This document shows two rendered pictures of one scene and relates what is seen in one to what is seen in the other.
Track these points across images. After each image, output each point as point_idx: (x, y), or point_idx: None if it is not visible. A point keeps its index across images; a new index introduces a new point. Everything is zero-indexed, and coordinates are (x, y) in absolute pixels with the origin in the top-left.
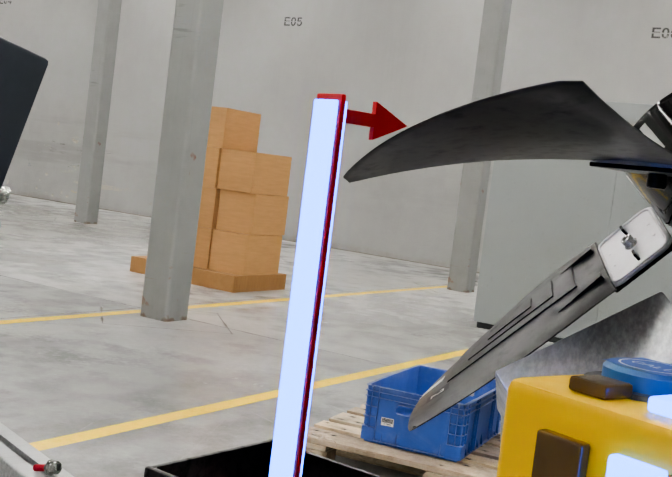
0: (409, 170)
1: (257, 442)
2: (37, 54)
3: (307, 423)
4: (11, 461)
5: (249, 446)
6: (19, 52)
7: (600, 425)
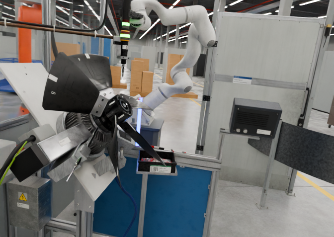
0: (149, 110)
1: (176, 161)
2: (235, 103)
3: (136, 127)
4: (190, 153)
5: (175, 160)
6: (234, 103)
7: None
